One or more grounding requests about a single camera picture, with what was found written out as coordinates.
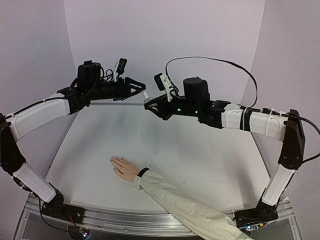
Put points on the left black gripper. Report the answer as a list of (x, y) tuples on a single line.
[(125, 88)]

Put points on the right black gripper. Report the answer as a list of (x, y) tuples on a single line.
[(167, 107)]

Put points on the white nail polish cap brush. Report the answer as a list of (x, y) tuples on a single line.
[(145, 94)]

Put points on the forearm in beige sleeve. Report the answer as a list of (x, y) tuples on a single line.
[(202, 219)]

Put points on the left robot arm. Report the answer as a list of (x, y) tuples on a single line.
[(46, 120)]

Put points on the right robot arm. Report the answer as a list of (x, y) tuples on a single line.
[(220, 114)]

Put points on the person's bare hand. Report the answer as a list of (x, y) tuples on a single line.
[(124, 169)]

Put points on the black wrist band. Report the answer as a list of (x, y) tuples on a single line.
[(142, 172)]

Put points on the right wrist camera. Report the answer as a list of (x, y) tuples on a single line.
[(165, 85)]

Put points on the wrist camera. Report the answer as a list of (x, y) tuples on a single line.
[(119, 68), (165, 85)]

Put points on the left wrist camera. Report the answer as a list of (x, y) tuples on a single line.
[(119, 68)]

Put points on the aluminium back rail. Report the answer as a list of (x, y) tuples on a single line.
[(116, 103)]

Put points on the aluminium rail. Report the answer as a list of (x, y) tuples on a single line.
[(145, 224), (116, 103)]

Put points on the aluminium front rail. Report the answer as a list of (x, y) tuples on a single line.
[(145, 224)]

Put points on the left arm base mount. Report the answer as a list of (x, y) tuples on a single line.
[(58, 209)]

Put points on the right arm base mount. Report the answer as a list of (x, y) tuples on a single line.
[(261, 214)]

